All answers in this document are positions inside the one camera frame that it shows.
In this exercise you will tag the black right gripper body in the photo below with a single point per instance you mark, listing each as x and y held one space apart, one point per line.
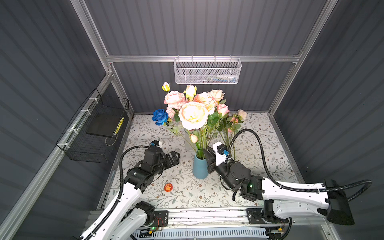
223 169

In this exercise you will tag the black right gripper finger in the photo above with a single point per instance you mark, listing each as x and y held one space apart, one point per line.
210 168
210 155

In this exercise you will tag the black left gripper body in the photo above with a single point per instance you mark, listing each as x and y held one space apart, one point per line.
161 167

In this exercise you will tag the teal ceramic vase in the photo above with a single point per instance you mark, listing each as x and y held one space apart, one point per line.
200 168

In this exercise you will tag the pink tulip flower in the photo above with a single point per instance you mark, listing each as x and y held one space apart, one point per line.
195 141

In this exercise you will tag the blue artificial rose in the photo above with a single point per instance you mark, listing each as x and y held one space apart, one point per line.
162 118

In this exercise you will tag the peach peony flower stem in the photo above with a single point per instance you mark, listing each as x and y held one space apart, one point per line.
193 116

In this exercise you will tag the large pink peony flower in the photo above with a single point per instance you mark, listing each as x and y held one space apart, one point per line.
174 100

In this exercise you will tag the white artificial rose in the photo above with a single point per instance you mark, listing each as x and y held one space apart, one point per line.
190 92

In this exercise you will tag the clear ribbed glass vase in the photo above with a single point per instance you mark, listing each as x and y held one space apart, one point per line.
188 145

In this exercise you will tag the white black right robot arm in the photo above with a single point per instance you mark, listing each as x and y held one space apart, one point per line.
282 200

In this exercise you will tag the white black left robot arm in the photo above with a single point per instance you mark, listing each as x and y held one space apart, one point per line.
120 198

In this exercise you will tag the red round sticker badge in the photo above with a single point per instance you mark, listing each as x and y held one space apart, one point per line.
168 187

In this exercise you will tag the pink rose flower bunch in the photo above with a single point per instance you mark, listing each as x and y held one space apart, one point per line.
230 124

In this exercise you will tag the floral patterned table mat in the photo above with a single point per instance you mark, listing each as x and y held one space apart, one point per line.
189 185

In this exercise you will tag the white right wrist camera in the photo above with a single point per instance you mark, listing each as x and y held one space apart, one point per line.
222 154

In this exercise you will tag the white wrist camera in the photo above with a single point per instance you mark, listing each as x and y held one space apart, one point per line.
222 154
156 143

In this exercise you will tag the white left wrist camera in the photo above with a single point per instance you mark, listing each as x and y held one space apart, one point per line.
156 143

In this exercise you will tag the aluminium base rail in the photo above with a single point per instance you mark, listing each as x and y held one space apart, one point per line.
242 223

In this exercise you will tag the black wire wall basket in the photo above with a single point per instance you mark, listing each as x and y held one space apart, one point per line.
91 138

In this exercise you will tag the white wire mesh basket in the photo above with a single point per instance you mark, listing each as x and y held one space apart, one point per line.
224 71

